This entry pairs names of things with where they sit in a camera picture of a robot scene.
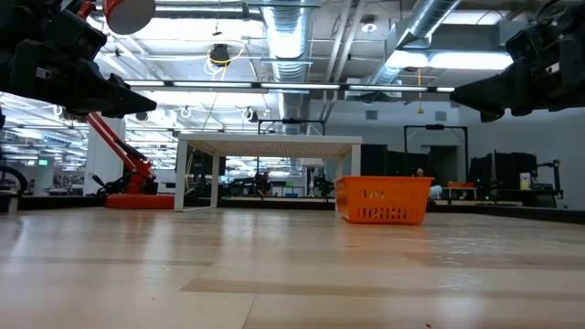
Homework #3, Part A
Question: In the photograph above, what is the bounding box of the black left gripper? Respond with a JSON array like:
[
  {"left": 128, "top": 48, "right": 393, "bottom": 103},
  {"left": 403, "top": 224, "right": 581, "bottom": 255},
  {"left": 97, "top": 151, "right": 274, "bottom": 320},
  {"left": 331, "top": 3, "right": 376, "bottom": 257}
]
[{"left": 0, "top": 0, "right": 158, "bottom": 120}]

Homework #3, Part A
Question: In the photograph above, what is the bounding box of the red desk lamp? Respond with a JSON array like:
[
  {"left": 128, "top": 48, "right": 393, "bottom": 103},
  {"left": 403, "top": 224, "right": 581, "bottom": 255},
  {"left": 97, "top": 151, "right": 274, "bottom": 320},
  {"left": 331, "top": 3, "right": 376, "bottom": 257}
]
[{"left": 75, "top": 0, "right": 176, "bottom": 210}]

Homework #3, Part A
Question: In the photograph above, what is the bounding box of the black round wheel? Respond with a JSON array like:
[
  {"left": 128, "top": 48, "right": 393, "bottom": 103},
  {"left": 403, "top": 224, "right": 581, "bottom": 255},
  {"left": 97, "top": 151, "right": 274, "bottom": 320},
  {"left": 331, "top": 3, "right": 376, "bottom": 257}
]
[{"left": 0, "top": 164, "right": 28, "bottom": 196}]

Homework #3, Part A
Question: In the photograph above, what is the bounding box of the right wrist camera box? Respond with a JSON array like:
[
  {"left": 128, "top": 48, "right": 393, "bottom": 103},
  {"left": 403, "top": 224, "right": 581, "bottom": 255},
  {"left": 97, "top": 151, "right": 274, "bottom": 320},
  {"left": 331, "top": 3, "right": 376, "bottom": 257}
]
[{"left": 505, "top": 25, "right": 549, "bottom": 63}]

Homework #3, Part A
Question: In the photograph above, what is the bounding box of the low black stand frame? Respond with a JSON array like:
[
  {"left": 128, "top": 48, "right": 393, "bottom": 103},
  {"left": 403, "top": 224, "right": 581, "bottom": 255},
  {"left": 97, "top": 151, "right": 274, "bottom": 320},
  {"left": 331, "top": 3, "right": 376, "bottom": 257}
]
[{"left": 257, "top": 118, "right": 326, "bottom": 136}]

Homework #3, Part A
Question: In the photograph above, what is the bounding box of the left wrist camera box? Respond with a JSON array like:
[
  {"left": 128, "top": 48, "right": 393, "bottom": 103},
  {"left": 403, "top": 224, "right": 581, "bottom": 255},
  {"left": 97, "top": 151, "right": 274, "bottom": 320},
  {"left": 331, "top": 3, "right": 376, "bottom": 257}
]
[{"left": 57, "top": 9, "right": 108, "bottom": 61}]

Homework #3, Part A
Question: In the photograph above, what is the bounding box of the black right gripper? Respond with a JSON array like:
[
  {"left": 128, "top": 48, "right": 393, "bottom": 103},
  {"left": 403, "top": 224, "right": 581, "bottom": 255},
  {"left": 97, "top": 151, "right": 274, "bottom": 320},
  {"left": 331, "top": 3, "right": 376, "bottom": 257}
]
[{"left": 450, "top": 0, "right": 585, "bottom": 123}]

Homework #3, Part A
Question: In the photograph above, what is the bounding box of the white perforated metal shelf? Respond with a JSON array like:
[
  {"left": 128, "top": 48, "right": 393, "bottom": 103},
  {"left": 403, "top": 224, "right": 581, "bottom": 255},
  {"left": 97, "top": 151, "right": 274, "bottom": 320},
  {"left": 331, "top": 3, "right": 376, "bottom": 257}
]
[{"left": 173, "top": 132, "right": 363, "bottom": 212}]

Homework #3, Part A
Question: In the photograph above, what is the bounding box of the person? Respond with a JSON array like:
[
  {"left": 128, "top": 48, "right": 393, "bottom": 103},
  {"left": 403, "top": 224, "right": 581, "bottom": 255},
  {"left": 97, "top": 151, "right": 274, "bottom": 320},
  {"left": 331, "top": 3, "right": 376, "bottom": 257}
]
[{"left": 413, "top": 166, "right": 443, "bottom": 201}]

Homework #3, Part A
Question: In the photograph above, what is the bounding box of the tall black stand frame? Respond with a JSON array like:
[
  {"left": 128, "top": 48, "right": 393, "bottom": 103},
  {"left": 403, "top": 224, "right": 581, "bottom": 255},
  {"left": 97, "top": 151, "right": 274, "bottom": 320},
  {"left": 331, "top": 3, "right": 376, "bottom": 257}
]
[{"left": 403, "top": 123, "right": 470, "bottom": 184}]

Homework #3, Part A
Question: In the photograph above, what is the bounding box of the orange plastic basket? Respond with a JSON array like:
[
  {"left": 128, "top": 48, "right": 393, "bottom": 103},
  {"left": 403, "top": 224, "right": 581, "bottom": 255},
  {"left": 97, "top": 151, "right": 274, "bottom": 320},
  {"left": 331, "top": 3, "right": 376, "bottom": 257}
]
[{"left": 335, "top": 175, "right": 434, "bottom": 225}]

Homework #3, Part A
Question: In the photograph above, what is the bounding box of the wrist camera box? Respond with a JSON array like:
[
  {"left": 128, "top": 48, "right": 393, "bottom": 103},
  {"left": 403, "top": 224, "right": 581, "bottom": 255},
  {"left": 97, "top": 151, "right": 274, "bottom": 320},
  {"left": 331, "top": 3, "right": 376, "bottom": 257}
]
[
  {"left": 57, "top": 9, "right": 108, "bottom": 61},
  {"left": 505, "top": 25, "right": 549, "bottom": 63}
]

